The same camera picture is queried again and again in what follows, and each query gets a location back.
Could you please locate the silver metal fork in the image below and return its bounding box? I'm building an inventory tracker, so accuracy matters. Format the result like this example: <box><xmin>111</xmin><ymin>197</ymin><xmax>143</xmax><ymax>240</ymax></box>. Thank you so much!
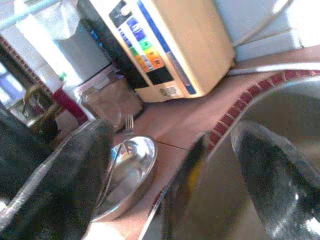
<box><xmin>123</xmin><ymin>111</ymin><xmax>136</xmax><ymax>137</ymax></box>

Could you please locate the grey corrugated hose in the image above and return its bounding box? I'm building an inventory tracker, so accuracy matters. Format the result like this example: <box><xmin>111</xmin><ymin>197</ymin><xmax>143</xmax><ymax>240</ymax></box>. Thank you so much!
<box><xmin>0</xmin><ymin>0</ymin><xmax>60</xmax><ymax>30</ymax></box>

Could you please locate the stainless steel sink basin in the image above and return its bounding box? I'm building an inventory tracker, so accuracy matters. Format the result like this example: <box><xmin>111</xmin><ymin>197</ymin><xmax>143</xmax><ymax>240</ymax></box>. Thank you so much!
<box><xmin>139</xmin><ymin>76</ymin><xmax>320</xmax><ymax>240</ymax></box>

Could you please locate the white grey kitchen appliance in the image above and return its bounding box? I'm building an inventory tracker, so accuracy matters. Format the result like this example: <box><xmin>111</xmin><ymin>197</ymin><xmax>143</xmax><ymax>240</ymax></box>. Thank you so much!
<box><xmin>33</xmin><ymin>0</ymin><xmax>112</xmax><ymax>83</ymax></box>

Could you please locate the long white water hose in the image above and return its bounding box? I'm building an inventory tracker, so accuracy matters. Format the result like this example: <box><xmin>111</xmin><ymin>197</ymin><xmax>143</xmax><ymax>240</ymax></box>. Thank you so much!
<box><xmin>226</xmin><ymin>61</ymin><xmax>320</xmax><ymax>77</ymax></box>

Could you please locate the red plastic container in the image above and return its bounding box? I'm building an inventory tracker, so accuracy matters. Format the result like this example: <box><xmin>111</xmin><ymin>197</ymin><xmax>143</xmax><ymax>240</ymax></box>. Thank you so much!
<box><xmin>51</xmin><ymin>86</ymin><xmax>91</xmax><ymax>126</ymax></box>

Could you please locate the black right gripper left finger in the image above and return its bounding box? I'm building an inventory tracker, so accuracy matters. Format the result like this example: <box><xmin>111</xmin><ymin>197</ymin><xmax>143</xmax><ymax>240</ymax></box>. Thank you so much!
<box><xmin>0</xmin><ymin>119</ymin><xmax>116</xmax><ymax>240</ymax></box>

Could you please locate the round steel bowl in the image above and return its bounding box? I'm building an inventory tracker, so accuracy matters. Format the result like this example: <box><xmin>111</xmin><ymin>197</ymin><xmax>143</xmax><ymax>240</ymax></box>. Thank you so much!
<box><xmin>91</xmin><ymin>135</ymin><xmax>159</xmax><ymax>223</ymax></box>

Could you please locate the glass jar brown powder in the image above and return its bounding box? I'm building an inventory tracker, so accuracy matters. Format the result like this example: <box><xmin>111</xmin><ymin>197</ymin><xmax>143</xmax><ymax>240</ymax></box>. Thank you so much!
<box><xmin>80</xmin><ymin>74</ymin><xmax>145</xmax><ymax>132</ymax></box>

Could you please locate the beige water ionizer machine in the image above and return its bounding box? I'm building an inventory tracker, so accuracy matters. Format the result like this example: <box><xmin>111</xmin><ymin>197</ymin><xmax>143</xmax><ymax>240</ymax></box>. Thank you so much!
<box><xmin>77</xmin><ymin>0</ymin><xmax>237</xmax><ymax>104</ymax></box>

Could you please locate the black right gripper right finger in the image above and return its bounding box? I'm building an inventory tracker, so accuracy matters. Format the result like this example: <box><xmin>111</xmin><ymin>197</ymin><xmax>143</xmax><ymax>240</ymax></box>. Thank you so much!
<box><xmin>231</xmin><ymin>121</ymin><xmax>320</xmax><ymax>240</ymax></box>

